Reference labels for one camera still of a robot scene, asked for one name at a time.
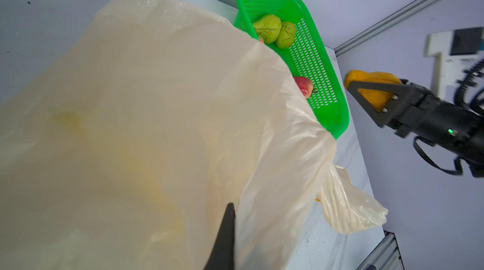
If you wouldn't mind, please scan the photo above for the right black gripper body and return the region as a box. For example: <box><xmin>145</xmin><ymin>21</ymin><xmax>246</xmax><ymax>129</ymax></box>
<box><xmin>393</xmin><ymin>94</ymin><xmax>483</xmax><ymax>177</ymax></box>

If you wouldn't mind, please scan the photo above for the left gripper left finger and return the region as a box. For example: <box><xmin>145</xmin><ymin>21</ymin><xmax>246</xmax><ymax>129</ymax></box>
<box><xmin>204</xmin><ymin>203</ymin><xmax>236</xmax><ymax>270</ymax></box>

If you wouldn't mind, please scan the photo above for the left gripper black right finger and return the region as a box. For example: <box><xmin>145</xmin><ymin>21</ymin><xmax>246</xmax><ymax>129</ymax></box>
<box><xmin>347</xmin><ymin>81</ymin><xmax>424</xmax><ymax>128</ymax></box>

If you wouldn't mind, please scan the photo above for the orange fake mango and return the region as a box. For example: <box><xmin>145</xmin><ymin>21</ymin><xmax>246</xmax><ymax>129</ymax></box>
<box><xmin>343</xmin><ymin>69</ymin><xmax>402</xmax><ymax>113</ymax></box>

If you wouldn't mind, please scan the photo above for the beige plastic bag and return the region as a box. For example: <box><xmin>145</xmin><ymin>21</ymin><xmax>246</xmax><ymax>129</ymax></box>
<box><xmin>1</xmin><ymin>0</ymin><xmax>388</xmax><ymax>269</ymax></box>

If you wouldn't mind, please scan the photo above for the red fake strawberry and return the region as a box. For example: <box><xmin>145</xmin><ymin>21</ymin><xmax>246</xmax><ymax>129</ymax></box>
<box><xmin>294</xmin><ymin>77</ymin><xmax>315</xmax><ymax>99</ymax></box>

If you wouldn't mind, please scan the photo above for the green fake round fruit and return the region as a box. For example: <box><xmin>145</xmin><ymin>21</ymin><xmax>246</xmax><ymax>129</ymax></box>
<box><xmin>276</xmin><ymin>21</ymin><xmax>296</xmax><ymax>49</ymax></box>

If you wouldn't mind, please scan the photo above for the green fake pear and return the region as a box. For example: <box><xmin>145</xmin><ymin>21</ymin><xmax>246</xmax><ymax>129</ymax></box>
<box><xmin>252</xmin><ymin>14</ymin><xmax>282</xmax><ymax>44</ymax></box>

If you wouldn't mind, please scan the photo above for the green plastic basket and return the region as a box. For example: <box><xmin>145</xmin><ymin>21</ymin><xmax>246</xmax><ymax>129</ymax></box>
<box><xmin>234</xmin><ymin>0</ymin><xmax>349</xmax><ymax>138</ymax></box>

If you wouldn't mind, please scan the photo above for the right black corrugated cable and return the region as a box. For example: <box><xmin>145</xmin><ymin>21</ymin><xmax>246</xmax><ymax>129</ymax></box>
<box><xmin>453</xmin><ymin>57</ymin><xmax>484</xmax><ymax>116</ymax></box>

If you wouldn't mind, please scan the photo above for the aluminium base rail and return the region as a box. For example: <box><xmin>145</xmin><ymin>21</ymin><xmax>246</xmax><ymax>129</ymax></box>
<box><xmin>357</xmin><ymin>232</ymin><xmax>405</xmax><ymax>270</ymax></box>

